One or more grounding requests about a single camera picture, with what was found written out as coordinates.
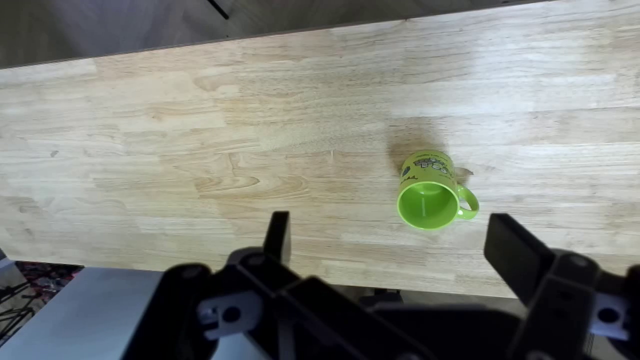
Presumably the patterned rug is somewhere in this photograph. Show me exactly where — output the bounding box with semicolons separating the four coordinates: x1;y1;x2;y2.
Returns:
14;260;84;304

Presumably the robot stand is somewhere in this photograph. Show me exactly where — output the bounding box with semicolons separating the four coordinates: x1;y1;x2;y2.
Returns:
0;266;273;360

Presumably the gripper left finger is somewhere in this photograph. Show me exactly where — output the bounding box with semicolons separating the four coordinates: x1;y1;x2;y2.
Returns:
122;210;432;360

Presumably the green printed mug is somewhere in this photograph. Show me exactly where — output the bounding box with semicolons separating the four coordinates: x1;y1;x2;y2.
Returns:
396;149;480;231

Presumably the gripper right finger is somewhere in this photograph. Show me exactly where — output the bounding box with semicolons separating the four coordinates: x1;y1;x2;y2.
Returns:
483;213;640;360

